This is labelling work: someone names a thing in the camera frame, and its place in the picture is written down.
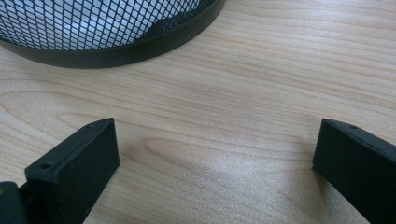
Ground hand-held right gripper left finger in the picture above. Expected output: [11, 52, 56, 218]
[19, 117, 120, 224]

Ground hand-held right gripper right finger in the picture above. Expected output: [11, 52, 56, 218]
[312, 118, 396, 224]

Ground black wire mesh basket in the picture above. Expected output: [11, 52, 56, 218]
[0, 0, 227, 70]

